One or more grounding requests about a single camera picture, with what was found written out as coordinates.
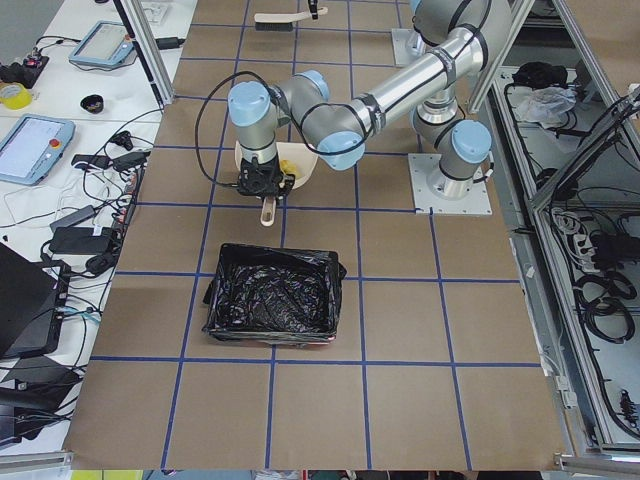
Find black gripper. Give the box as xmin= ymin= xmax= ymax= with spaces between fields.
xmin=237 ymin=157 xmax=293 ymax=198

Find white hand brush black bristles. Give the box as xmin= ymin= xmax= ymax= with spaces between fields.
xmin=254 ymin=7 xmax=329 ymax=32

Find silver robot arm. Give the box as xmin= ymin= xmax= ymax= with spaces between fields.
xmin=227 ymin=1 xmax=512 ymax=198

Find black lined trash bin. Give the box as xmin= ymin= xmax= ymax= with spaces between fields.
xmin=202 ymin=243 xmax=346 ymax=345

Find yellow green sponge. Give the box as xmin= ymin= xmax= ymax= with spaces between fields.
xmin=279 ymin=159 xmax=299 ymax=176

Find blue teach pendant far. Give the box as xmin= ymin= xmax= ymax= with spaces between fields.
xmin=68 ymin=20 xmax=135 ymax=71

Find blue teach pendant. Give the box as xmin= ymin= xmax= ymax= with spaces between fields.
xmin=1 ymin=114 xmax=76 ymax=186
xmin=68 ymin=20 xmax=135 ymax=71

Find blue teach pendant near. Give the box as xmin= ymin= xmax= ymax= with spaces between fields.
xmin=1 ymin=114 xmax=76 ymax=186

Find black laptop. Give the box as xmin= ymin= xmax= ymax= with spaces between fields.
xmin=1 ymin=245 xmax=70 ymax=360

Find yellow tape roll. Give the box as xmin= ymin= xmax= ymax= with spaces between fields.
xmin=0 ymin=83 xmax=32 ymax=110

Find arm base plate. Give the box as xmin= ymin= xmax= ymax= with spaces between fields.
xmin=408 ymin=153 xmax=493 ymax=217
xmin=391 ymin=28 xmax=427 ymax=67

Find aluminium frame post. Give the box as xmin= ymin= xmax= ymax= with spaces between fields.
xmin=113 ymin=0 xmax=175 ymax=108

